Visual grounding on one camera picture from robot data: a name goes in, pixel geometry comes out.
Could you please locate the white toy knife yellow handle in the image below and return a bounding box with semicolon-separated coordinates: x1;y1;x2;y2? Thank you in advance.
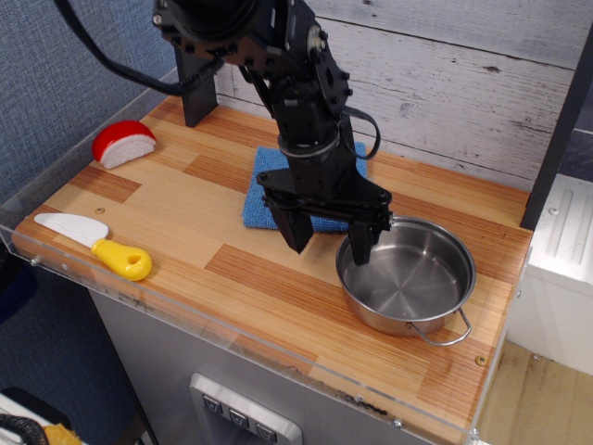
33;213;153;282

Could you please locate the blue towel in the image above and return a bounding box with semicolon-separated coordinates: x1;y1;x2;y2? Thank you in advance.
242;142;367;233

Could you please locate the red and white toy sushi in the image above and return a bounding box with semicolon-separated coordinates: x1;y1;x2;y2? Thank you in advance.
92;121;157;169

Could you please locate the black cable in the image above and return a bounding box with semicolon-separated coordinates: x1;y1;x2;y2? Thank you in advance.
53;0;226;96

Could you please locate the dark vertical post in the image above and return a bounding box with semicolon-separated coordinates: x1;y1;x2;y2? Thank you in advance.
175;49;218;128
520;29;592;231

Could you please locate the white side appliance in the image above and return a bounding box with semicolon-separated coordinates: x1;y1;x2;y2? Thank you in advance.
506;174;592;375

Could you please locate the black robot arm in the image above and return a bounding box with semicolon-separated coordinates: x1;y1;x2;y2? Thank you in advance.
153;1;392;265

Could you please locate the stainless steel pot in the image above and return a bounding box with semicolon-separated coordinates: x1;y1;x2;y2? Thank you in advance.
335;216;477;347

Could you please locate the yellow object at bottom left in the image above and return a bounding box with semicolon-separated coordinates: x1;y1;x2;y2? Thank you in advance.
43;424;83;445

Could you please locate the silver dispenser panel with buttons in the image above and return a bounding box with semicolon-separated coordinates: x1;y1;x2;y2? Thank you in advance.
189;373;303;444

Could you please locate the dark left vertical post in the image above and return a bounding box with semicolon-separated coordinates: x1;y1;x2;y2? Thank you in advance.
175;49;218;128

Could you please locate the clear acrylic table guard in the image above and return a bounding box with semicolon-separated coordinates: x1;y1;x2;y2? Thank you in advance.
1;62;535;444

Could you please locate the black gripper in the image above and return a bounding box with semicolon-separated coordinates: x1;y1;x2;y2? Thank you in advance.
266;143;382;265

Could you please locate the dark right vertical post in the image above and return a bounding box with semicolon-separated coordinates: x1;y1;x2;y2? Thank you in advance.
520;29;592;231

